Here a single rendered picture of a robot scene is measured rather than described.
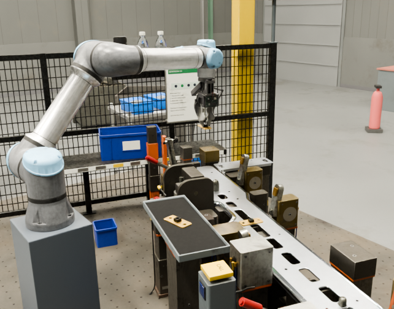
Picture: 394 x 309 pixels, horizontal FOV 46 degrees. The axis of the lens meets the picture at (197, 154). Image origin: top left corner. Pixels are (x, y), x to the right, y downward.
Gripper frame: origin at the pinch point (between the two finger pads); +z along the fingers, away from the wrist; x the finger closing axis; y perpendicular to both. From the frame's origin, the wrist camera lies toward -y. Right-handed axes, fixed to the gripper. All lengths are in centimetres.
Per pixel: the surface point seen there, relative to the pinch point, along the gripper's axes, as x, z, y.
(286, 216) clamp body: 16, 28, 43
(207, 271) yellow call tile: -37, 10, 95
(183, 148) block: -0.5, 19.2, -27.2
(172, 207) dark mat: -33, 10, 57
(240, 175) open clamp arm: 14.7, 23.6, 6.6
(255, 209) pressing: 6.4, 26.2, 36.8
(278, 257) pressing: -4, 26, 72
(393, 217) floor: 213, 127, -100
